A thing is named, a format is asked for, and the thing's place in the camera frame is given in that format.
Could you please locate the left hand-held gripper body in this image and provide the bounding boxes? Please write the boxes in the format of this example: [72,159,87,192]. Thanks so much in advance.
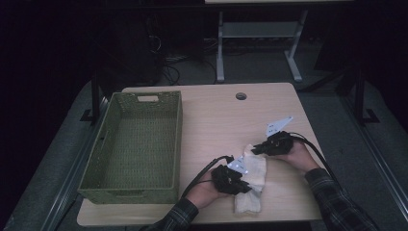
[210,156,250,195]

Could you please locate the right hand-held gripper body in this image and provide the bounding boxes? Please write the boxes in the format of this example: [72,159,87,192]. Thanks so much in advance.
[262,115,294,157]

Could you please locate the cream towel with brown print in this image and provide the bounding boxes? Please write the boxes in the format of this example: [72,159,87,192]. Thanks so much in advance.
[233,143,268,216]

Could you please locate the green woven basket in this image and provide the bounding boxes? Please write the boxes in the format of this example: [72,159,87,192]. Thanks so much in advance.
[77,90,184,205]

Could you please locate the person's left hand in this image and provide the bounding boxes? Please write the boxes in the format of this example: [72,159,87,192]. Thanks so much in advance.
[185,168,230,210]

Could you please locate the person's right hand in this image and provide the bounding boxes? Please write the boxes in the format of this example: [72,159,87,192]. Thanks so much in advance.
[274,140,321,176]

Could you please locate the black metal stand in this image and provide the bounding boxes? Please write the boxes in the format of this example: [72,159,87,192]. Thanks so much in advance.
[351,65,380,127]
[79,70,104,125]

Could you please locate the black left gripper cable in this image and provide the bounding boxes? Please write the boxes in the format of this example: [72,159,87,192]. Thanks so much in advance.
[180,155,236,199]

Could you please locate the aluminium floor rail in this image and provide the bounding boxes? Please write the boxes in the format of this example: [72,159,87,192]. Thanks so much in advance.
[339,94,408,223]
[39,95,111,231]

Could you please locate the tangle of floor cables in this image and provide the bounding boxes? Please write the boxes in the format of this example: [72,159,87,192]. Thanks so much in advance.
[160,54,218,87]

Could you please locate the grey metal desk frame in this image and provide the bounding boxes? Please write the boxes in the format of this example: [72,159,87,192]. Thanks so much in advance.
[216,10,309,84]

